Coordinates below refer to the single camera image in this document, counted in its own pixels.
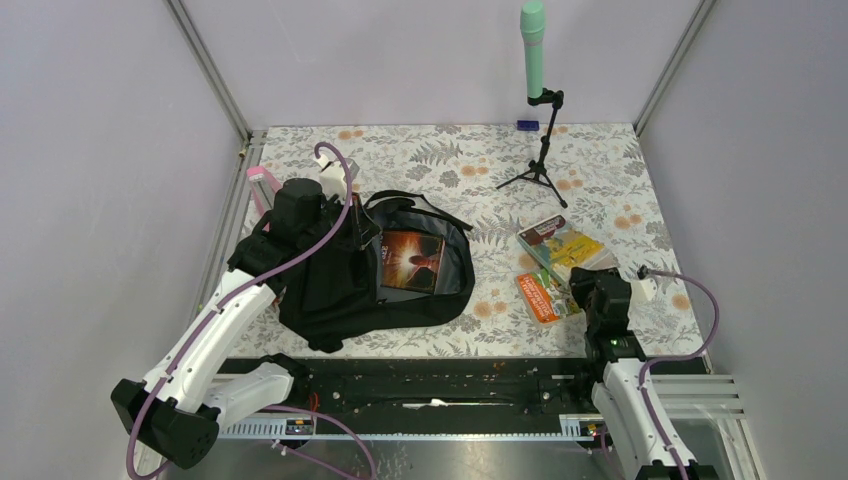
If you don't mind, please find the yellow green children book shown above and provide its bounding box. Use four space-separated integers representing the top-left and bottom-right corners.
517 215 618 286

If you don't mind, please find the black fabric student bag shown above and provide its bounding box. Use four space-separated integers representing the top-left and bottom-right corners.
279 190 475 353

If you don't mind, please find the dark cover book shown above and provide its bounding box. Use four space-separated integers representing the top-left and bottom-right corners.
380 230 445 294

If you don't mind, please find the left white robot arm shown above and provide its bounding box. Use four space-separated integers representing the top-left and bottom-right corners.
111 151 360 479

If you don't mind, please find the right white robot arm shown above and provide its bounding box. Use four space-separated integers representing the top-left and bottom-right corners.
569 266 719 479

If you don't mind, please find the pink metronome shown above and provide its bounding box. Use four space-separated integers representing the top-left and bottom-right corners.
246 166 282 216

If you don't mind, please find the orange cover booklet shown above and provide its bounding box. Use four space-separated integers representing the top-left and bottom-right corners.
515 269 585 326

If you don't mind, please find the black microphone tripod stand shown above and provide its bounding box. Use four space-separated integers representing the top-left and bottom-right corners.
496 88 568 209

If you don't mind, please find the floral table mat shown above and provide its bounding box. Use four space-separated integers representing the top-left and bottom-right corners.
259 123 702 358

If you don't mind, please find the small blue box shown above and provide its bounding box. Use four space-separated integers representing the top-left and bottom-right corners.
516 120 540 131

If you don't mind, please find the green microphone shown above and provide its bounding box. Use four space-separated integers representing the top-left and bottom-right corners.
519 1 546 103

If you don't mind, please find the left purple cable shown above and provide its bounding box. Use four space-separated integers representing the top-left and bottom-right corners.
125 141 354 480

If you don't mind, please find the white slotted cable duct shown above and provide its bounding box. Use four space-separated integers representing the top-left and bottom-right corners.
218 413 614 441

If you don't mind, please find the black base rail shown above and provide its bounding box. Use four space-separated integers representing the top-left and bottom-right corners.
266 354 597 433

